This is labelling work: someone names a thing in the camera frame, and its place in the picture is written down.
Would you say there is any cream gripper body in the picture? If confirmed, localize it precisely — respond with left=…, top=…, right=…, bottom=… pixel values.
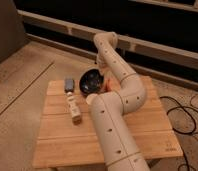
left=96, top=54, right=110, bottom=77

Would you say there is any dark ceramic bowl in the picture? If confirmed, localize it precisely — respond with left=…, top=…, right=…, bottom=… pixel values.
left=79, top=69, right=104, bottom=95

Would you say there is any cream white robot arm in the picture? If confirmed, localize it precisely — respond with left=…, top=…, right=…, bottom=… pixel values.
left=90, top=32, right=150, bottom=171

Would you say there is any white cup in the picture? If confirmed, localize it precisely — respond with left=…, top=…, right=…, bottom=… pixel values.
left=86, top=93, right=97, bottom=105

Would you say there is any grey blue sponge block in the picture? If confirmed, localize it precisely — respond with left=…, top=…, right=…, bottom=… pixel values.
left=64, top=78, right=75, bottom=92

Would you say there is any wooden board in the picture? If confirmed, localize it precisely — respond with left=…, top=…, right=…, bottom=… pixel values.
left=33, top=76, right=182, bottom=168

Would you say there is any grey cabinet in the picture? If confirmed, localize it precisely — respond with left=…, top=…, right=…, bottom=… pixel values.
left=0, top=0, right=28, bottom=63

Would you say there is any white metal rail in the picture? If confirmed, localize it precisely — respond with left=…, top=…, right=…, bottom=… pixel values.
left=18, top=10, right=198, bottom=70

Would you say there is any black floor cable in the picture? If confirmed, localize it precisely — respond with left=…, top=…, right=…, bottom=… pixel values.
left=159, top=93, right=198, bottom=171

